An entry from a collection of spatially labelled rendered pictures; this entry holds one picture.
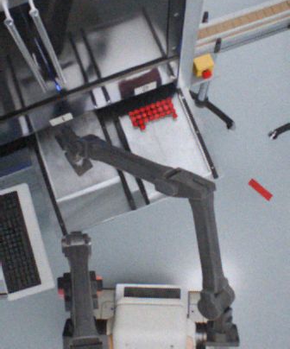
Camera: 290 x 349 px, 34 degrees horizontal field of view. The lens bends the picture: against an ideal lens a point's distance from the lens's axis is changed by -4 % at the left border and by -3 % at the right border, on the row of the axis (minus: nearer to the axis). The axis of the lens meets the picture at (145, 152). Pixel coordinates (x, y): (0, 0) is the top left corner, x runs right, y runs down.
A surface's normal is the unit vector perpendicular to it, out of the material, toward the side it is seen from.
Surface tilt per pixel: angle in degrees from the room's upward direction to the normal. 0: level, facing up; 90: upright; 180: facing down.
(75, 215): 0
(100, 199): 0
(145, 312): 43
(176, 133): 0
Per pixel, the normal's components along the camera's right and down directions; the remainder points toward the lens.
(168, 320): 0.01, -0.84
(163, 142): -0.02, -0.25
